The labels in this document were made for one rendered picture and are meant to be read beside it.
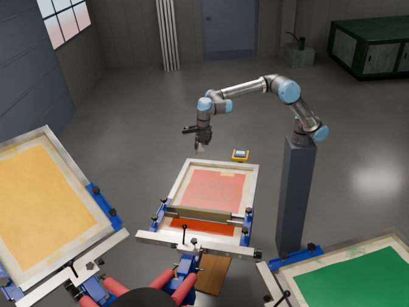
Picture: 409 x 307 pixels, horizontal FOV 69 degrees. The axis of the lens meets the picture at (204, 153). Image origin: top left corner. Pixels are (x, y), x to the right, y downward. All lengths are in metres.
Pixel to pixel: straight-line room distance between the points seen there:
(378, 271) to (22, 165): 2.02
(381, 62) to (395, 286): 5.38
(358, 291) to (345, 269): 0.12
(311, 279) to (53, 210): 1.42
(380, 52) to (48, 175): 6.00
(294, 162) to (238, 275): 1.17
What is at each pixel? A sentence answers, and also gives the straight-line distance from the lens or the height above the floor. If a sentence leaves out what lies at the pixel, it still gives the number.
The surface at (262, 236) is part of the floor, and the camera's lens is 3.13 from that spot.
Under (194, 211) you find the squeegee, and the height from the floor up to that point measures 1.05.
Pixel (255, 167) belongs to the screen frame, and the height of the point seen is 0.99.
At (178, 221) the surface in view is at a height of 0.96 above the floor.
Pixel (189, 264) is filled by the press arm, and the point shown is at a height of 1.04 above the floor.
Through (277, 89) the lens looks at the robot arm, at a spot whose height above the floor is 1.71.
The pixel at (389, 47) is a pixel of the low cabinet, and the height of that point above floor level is 0.64.
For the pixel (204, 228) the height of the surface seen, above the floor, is 0.96.
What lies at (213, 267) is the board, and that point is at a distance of 2.88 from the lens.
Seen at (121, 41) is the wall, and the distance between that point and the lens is 8.12.
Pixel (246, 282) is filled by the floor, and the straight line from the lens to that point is 2.82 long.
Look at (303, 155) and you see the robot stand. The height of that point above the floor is 1.14.
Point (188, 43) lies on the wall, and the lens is 7.90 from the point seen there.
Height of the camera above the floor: 2.39
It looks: 35 degrees down
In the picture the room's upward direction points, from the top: 5 degrees counter-clockwise
